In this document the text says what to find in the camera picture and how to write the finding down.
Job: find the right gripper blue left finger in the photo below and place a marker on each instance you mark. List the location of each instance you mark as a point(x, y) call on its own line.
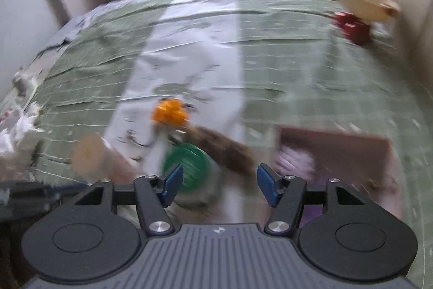
point(153, 195)

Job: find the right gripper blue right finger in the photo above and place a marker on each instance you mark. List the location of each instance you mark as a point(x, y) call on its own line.
point(284, 194)

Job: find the lilac plush toy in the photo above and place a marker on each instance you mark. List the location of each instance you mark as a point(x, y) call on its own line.
point(297, 162)

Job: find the green lid glass jar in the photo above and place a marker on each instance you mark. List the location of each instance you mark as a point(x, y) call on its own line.
point(202, 176)

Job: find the crumpled white tissue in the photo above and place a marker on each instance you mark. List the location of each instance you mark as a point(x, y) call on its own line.
point(19, 130)

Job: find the white paper cup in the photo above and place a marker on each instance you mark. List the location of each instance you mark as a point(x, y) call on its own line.
point(94, 159)

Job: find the pink cardboard box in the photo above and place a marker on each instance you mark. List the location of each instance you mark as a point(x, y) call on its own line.
point(363, 161)

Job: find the green checked tablecloth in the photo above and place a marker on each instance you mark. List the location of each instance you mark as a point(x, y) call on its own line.
point(298, 70)

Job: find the white paper sheet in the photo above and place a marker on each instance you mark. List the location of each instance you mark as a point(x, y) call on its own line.
point(191, 55)

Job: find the cream bowl figurine red feet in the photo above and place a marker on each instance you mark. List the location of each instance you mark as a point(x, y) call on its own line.
point(357, 16)

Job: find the orange pompom keychain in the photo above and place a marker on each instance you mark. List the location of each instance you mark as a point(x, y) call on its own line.
point(170, 111)

